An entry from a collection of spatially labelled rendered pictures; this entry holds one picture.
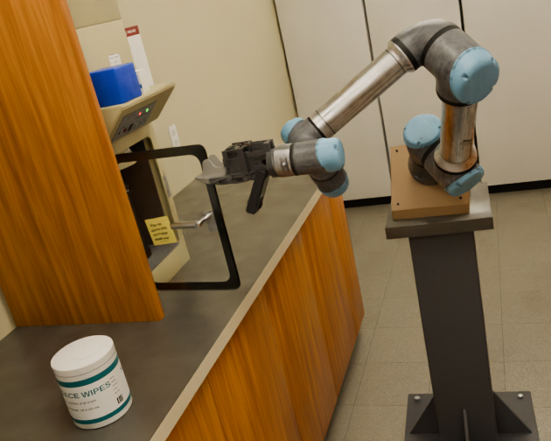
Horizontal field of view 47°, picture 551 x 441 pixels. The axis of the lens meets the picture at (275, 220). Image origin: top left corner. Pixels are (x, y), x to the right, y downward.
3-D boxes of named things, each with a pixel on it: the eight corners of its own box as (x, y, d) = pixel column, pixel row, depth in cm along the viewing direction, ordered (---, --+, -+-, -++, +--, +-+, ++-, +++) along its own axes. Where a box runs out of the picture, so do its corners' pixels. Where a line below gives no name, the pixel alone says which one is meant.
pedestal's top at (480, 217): (487, 192, 217) (486, 181, 216) (493, 228, 189) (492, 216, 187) (394, 203, 227) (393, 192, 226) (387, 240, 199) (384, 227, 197)
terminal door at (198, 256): (147, 290, 180) (104, 155, 166) (242, 289, 167) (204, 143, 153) (146, 290, 179) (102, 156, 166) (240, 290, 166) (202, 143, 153)
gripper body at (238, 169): (229, 143, 152) (276, 136, 148) (238, 177, 155) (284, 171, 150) (218, 152, 145) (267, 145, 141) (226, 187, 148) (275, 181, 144)
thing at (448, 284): (530, 394, 252) (510, 181, 222) (547, 485, 210) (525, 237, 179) (408, 396, 267) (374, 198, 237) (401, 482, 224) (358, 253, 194)
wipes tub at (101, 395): (61, 430, 134) (37, 369, 129) (94, 390, 145) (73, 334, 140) (113, 430, 129) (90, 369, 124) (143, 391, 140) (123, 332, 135)
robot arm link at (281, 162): (302, 169, 149) (292, 181, 142) (283, 171, 151) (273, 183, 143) (295, 138, 146) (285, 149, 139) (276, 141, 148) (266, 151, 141)
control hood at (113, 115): (94, 150, 165) (81, 113, 162) (151, 119, 193) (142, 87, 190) (131, 144, 161) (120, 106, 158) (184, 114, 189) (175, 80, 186)
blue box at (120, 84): (91, 109, 164) (80, 74, 161) (111, 101, 173) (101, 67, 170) (124, 103, 161) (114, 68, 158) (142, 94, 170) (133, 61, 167)
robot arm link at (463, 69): (453, 153, 191) (463, 15, 144) (486, 186, 183) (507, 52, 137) (420, 173, 190) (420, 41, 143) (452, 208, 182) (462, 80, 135)
